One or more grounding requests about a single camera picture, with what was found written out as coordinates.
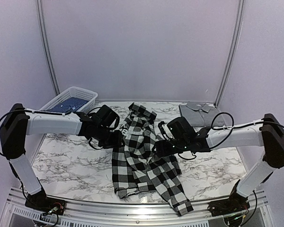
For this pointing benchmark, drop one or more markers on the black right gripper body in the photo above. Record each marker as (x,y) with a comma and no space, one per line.
(181,146)

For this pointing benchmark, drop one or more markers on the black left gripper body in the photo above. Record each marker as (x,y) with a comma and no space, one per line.
(106,139)

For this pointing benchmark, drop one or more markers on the black white plaid shirt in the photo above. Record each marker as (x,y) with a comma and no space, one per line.
(136,168)

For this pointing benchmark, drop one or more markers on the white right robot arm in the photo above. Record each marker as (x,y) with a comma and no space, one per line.
(267,133)

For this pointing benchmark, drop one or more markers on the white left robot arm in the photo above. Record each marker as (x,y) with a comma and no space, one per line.
(20,122)

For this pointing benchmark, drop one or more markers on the blue shirt in basket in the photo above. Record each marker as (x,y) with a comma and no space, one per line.
(69,105)

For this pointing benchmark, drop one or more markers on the white plastic basket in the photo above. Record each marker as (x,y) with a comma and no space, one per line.
(76,92)

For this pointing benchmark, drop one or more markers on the folded grey shirt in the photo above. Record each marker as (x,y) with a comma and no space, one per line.
(198,114)

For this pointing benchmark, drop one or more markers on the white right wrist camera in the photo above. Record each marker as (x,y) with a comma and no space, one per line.
(162,130)

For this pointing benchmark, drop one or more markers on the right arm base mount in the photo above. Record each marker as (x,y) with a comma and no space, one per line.
(227,206)

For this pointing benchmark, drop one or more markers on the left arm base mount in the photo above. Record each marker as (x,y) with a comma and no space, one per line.
(46,204)

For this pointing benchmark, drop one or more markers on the aluminium front frame rail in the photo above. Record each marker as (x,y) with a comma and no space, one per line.
(99,214)

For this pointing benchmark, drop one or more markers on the left aluminium corner post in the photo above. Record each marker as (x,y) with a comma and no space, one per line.
(46,46)

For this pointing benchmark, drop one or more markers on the aluminium corner post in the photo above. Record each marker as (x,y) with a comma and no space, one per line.
(46,46)
(232,51)

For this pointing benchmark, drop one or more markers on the right aluminium corner post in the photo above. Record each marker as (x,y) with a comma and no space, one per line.
(232,51)

